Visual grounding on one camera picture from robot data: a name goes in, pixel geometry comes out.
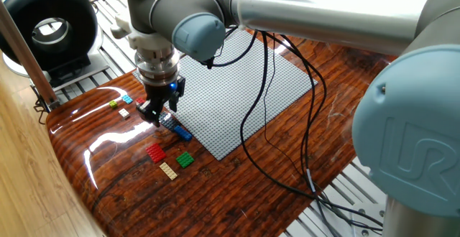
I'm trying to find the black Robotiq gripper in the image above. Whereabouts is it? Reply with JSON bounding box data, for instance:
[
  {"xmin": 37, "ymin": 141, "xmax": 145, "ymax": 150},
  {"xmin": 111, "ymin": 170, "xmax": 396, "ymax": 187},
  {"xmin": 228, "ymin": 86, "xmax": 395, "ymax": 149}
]
[{"xmin": 135, "ymin": 75, "xmax": 187, "ymax": 128}]

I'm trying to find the black Lego plate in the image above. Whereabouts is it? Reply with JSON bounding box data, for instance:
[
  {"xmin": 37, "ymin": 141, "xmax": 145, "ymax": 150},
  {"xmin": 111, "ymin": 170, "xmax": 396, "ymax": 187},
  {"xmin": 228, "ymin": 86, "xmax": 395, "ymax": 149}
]
[{"xmin": 160, "ymin": 111, "xmax": 182, "ymax": 131}]

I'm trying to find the red wide Lego plate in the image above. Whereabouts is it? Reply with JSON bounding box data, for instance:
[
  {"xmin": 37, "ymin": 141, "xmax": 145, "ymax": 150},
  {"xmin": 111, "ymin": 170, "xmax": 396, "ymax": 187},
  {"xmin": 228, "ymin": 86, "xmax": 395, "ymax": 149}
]
[{"xmin": 145, "ymin": 143, "xmax": 167, "ymax": 164}]

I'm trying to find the green square Lego plate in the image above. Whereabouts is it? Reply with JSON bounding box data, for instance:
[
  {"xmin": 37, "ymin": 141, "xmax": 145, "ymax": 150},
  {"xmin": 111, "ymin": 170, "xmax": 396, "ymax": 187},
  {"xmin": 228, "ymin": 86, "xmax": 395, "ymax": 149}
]
[{"xmin": 175, "ymin": 151, "xmax": 196, "ymax": 169}]

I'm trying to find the tan Lego plate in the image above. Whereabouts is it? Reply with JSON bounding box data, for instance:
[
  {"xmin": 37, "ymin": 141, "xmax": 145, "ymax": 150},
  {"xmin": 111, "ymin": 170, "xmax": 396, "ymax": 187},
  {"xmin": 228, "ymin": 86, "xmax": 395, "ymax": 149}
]
[{"xmin": 159, "ymin": 162, "xmax": 178, "ymax": 181}]

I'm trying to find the grey Lego baseplate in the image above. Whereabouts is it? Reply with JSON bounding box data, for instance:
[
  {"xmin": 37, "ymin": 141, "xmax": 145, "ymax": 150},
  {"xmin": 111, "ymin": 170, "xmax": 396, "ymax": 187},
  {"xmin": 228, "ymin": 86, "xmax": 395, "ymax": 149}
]
[{"xmin": 132, "ymin": 28, "xmax": 318, "ymax": 161}]

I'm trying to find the wood pattern table mat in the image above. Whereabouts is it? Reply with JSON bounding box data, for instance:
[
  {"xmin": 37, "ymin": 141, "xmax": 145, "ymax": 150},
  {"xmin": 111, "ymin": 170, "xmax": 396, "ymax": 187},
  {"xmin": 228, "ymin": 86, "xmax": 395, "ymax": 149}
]
[{"xmin": 45, "ymin": 28, "xmax": 398, "ymax": 237}]

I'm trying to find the brown wooden pole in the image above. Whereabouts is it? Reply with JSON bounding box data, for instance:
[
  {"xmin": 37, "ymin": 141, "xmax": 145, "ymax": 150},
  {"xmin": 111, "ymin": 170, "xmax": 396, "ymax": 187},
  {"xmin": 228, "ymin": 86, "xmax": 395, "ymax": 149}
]
[{"xmin": 0, "ymin": 0, "xmax": 61, "ymax": 111}]

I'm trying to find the black cable with plug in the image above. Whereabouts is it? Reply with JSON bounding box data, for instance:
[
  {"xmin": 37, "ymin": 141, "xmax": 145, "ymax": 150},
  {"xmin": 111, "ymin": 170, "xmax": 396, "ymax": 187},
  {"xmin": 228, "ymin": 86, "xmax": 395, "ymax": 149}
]
[{"xmin": 199, "ymin": 30, "xmax": 384, "ymax": 231}]

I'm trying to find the thin dark cable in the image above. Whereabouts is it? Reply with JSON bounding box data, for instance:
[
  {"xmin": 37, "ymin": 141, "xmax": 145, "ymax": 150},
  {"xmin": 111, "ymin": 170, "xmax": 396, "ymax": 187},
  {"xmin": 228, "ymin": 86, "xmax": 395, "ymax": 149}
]
[{"xmin": 262, "ymin": 32, "xmax": 313, "ymax": 187}]

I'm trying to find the black ring shaped device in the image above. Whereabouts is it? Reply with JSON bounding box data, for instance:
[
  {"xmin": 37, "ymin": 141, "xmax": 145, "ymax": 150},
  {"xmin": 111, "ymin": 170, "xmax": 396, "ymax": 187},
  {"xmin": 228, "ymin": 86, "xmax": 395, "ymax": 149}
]
[{"xmin": 0, "ymin": 0, "xmax": 111, "ymax": 89}]

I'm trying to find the black wire tangle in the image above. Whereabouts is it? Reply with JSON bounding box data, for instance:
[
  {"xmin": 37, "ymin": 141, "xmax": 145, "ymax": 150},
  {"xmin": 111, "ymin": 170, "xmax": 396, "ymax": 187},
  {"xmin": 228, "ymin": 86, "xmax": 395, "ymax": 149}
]
[{"xmin": 33, "ymin": 85, "xmax": 51, "ymax": 125}]

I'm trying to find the black cable with silver connector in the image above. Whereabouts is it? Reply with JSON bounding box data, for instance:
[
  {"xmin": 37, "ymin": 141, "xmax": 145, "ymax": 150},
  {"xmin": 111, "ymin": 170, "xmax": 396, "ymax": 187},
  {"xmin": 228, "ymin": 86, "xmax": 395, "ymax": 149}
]
[{"xmin": 280, "ymin": 32, "xmax": 384, "ymax": 237}]

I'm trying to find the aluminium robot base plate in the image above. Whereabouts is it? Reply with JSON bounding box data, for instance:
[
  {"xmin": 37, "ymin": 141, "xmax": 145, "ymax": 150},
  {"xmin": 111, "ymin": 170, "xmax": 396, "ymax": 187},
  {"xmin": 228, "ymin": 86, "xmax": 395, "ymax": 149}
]
[{"xmin": 350, "ymin": 203, "xmax": 387, "ymax": 237}]

